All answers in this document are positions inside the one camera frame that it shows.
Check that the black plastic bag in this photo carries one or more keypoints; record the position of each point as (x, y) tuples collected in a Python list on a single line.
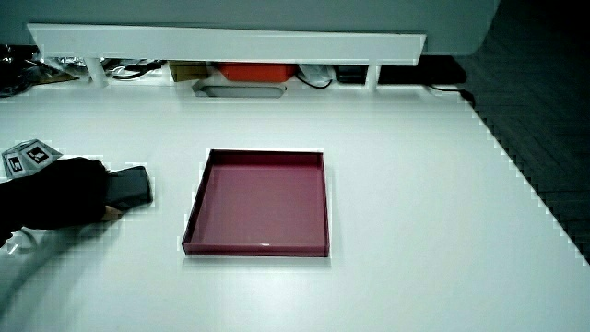
[(16, 69)]

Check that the white shelf riser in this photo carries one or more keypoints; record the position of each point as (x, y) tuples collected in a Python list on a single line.
[(230, 43)]

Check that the small black device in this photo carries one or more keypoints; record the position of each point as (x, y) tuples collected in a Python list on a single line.
[(352, 74)]

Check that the brown cardboard box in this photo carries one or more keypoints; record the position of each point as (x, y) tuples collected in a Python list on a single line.
[(189, 71)]

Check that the orange box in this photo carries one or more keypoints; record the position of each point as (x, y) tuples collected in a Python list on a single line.
[(256, 72)]

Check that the black smartphone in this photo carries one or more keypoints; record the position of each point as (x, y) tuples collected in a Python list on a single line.
[(131, 186)]

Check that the white desk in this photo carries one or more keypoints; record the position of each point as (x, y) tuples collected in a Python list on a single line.
[(415, 207)]

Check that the person's right forearm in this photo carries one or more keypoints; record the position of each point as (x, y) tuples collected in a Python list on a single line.
[(8, 207)]

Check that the silver foil packaging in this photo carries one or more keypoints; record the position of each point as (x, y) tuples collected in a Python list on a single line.
[(67, 63)]

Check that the white plastic bag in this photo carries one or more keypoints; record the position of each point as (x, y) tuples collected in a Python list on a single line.
[(318, 73)]

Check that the maroon tray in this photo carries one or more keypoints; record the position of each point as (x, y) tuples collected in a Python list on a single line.
[(263, 207)]

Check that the person's right hand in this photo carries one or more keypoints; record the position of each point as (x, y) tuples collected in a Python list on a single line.
[(64, 198)]

